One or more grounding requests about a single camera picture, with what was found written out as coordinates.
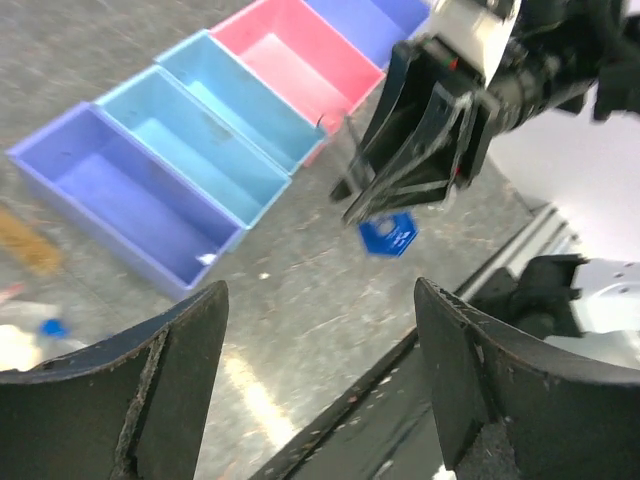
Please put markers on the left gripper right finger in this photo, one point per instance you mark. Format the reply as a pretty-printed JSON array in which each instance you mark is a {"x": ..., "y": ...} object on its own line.
[{"x": 510, "y": 406}]

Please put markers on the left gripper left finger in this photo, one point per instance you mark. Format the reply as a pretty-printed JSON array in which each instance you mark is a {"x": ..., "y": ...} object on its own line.
[{"x": 133, "y": 406}]

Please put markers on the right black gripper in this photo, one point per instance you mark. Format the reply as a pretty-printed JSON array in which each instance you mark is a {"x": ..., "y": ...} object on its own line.
[{"x": 413, "y": 146}]

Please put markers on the graduated cylinder blue base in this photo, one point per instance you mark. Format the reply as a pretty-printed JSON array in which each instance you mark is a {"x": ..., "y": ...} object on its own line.
[{"x": 387, "y": 234}]

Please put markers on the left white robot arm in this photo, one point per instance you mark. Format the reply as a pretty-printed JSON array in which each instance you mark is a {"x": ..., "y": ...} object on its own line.
[{"x": 565, "y": 300}]

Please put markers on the blue cap pipette top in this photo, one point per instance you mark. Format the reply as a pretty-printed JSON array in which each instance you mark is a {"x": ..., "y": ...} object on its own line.
[{"x": 53, "y": 328}]

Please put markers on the pink bin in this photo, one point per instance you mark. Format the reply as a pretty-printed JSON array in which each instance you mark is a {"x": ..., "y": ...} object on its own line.
[{"x": 301, "y": 57}]

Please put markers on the light blue bin left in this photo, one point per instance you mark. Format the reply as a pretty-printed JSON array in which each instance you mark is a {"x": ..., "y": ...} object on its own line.
[{"x": 196, "y": 143}]

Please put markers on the light blue bin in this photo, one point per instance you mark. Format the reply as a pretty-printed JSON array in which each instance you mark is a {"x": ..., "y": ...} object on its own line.
[
  {"x": 196, "y": 143},
  {"x": 216, "y": 78}
]

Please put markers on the purple large bin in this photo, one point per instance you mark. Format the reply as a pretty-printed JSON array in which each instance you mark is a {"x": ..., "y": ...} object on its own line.
[{"x": 373, "y": 26}]

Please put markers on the light blue bin right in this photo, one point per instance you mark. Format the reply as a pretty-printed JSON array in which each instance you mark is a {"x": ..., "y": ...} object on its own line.
[{"x": 216, "y": 78}]

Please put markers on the purple narrow bin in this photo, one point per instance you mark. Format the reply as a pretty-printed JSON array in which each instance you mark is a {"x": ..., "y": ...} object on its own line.
[{"x": 124, "y": 197}]

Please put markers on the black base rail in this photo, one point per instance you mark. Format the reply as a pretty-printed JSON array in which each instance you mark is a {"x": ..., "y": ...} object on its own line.
[{"x": 382, "y": 427}]

